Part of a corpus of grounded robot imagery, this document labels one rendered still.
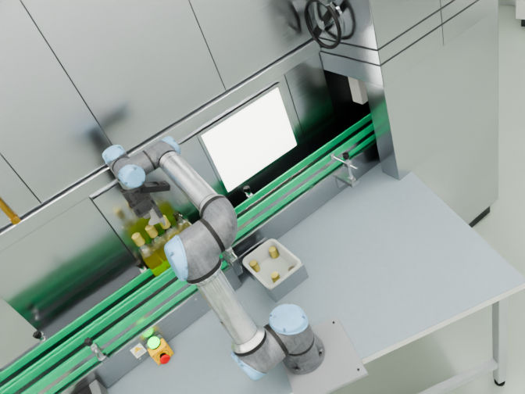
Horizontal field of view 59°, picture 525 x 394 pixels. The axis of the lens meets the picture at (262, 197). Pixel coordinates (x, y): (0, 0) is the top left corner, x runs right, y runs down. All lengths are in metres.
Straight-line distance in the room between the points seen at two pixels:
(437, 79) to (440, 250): 0.75
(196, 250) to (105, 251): 0.77
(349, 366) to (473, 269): 0.57
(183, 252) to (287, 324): 0.43
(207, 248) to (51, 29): 0.87
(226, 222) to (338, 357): 0.64
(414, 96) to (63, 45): 1.36
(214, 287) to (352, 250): 0.78
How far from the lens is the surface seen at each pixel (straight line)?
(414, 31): 1.99
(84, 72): 1.72
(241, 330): 1.42
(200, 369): 1.83
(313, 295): 1.84
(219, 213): 1.31
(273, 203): 2.01
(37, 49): 1.68
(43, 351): 2.04
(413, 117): 2.13
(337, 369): 1.64
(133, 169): 1.52
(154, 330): 1.89
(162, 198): 1.92
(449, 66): 2.22
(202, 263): 1.29
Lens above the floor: 2.18
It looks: 37 degrees down
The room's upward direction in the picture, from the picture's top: 23 degrees counter-clockwise
